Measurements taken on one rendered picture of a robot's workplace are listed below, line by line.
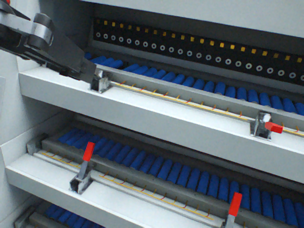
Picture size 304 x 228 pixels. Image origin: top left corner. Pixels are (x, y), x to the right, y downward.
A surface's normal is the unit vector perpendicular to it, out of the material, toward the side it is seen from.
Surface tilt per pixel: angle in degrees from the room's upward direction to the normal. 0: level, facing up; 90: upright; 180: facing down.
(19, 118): 90
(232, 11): 110
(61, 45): 92
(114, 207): 20
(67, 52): 92
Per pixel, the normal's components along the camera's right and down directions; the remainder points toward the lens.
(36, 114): 0.93, 0.27
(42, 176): 0.13, -0.87
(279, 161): -0.35, 0.40
